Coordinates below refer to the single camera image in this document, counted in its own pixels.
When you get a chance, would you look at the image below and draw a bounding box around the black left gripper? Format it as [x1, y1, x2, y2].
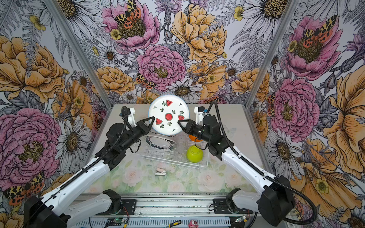
[121, 116, 156, 151]

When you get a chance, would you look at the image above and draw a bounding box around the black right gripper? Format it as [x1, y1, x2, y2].
[177, 119, 212, 143]

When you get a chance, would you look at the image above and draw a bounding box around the watermelon pattern plate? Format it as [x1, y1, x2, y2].
[148, 95, 190, 136]

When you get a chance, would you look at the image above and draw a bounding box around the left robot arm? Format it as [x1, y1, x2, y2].
[23, 117, 155, 228]

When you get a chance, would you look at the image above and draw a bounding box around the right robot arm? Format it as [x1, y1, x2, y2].
[178, 116, 295, 227]

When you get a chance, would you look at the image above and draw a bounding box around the orange plastic bowl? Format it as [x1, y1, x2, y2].
[188, 135, 202, 142]

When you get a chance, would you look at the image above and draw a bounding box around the lime green plastic bowl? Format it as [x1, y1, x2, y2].
[186, 145, 203, 163]

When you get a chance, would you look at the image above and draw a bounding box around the floral table mat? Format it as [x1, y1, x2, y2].
[85, 154, 256, 193]

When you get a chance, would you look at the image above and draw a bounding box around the yellow black screwdriver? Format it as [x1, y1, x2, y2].
[164, 220, 182, 228]

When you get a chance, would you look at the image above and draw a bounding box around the green circuit board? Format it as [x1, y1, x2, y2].
[105, 218, 129, 228]

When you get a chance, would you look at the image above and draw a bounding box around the pink small toy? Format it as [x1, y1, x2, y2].
[187, 219, 199, 228]

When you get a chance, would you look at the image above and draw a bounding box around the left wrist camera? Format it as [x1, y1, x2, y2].
[128, 108, 136, 127]

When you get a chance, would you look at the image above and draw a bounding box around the white wire dish rack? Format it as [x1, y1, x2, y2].
[132, 134, 209, 169]

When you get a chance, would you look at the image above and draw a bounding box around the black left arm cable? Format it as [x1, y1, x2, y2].
[25, 106, 130, 223]

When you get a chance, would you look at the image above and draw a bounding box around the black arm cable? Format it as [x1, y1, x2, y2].
[207, 101, 318, 226]
[25, 106, 130, 223]

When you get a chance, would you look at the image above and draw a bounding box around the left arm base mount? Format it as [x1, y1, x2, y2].
[97, 189, 137, 216]

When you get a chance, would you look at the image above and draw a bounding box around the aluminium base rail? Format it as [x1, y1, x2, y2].
[65, 192, 289, 228]

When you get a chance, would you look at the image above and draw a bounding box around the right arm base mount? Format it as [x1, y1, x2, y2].
[208, 188, 253, 214]

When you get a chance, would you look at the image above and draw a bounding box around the aluminium corner post left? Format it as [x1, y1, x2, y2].
[45, 1, 113, 111]

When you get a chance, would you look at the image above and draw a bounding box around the aluminium corner post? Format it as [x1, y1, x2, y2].
[45, 1, 113, 111]
[245, 0, 300, 107]

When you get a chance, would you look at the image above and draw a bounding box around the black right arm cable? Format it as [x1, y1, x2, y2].
[207, 101, 318, 226]

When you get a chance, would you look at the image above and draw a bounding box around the aluminium corner post right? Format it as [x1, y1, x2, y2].
[245, 0, 300, 107]

